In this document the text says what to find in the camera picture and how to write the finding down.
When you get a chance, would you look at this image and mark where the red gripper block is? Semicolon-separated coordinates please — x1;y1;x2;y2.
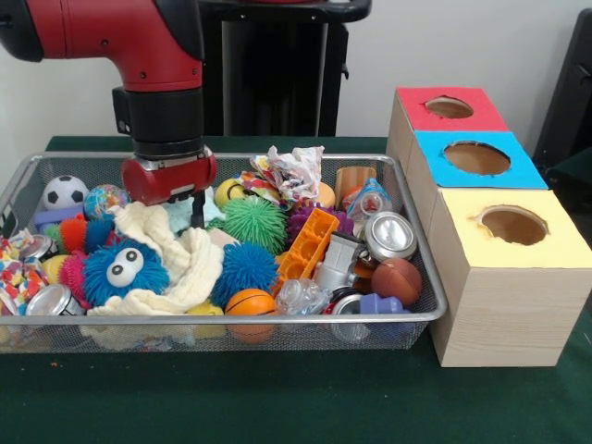
119;145;219;229

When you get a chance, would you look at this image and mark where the cream muslin cloth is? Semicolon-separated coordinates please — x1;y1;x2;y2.
87;201;227;318

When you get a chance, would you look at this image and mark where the clear mesh bin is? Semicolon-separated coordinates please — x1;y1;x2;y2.
0;152;448;355

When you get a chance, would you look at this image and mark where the wooden box with three holes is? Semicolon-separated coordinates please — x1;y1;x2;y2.
386;85;592;369

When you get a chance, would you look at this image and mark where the blue spiky ball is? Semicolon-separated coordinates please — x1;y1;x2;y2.
210;240;281;310

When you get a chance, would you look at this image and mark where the blue fuzzy ball with eyes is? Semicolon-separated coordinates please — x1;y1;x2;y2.
82;238;171;307

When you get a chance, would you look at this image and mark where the globe print ball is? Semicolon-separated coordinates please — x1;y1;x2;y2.
83;184;132;222

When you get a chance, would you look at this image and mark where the purple spiky toy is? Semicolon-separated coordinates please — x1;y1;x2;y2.
285;203;356;246

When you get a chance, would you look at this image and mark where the orange basketball toy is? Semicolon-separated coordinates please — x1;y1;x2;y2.
224;289;278;344

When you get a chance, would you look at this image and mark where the orange plastic block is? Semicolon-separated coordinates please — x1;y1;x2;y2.
271;207;341;297

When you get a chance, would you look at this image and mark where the black and white soccer ball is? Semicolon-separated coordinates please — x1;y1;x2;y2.
42;175;91;212

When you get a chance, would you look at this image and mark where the silver drink can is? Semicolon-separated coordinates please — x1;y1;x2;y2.
363;211;420;264

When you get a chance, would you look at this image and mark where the dark green tablecloth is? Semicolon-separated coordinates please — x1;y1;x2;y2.
0;134;592;444

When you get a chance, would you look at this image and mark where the brown football toy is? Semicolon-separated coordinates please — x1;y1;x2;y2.
371;257;424;308

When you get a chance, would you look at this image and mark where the black chair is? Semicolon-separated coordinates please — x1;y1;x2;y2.
531;6;592;163

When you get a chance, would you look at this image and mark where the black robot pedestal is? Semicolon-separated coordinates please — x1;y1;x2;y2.
198;0;374;138

